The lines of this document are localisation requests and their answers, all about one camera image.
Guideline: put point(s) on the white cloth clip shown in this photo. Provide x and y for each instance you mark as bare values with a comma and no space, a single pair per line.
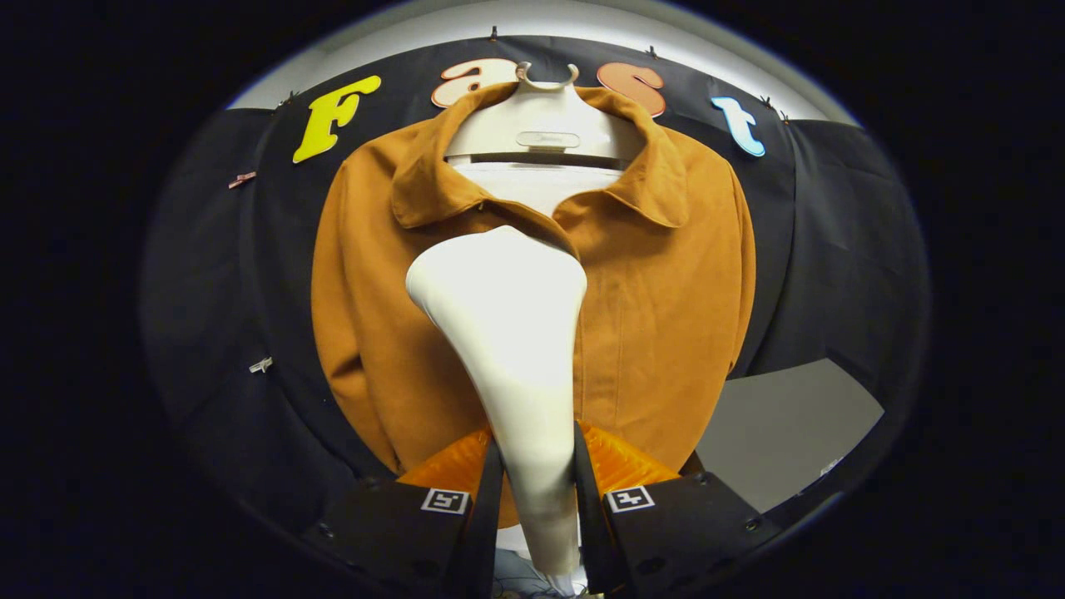
260,364

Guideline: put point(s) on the white plastic clothes hanger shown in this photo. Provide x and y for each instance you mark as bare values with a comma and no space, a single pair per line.
541,121

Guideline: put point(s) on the pink cloth clip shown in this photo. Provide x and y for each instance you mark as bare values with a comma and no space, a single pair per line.
242,179

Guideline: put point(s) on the orange button-up shirt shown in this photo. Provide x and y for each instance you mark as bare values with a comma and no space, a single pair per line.
666,316

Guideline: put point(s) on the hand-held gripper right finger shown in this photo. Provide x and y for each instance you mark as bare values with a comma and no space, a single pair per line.
586,524

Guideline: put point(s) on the black backdrop cloth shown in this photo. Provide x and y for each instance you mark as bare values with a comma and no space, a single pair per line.
840,249

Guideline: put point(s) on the white garment steamer head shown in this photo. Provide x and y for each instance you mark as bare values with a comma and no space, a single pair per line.
507,333

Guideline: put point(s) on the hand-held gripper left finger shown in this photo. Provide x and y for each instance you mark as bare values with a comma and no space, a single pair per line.
487,524

